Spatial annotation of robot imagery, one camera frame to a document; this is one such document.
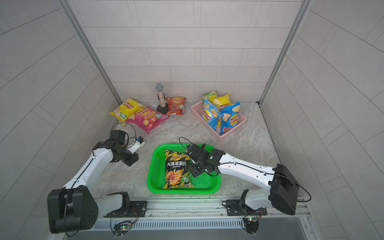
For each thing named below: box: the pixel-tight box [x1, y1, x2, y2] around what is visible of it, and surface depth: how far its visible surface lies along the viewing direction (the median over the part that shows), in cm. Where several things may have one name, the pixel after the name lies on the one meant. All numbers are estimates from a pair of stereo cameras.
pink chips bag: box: [125, 106, 170, 135], surface depth 98 cm
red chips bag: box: [165, 96, 187, 115], surface depth 107 cm
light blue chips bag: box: [202, 98, 221, 132], surface depth 96 cm
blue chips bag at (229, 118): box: [219, 101, 241, 135], surface depth 93 cm
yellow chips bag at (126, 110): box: [109, 98, 144, 126], surface depth 106 cm
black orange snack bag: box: [162, 149, 195, 190], surface depth 78 cm
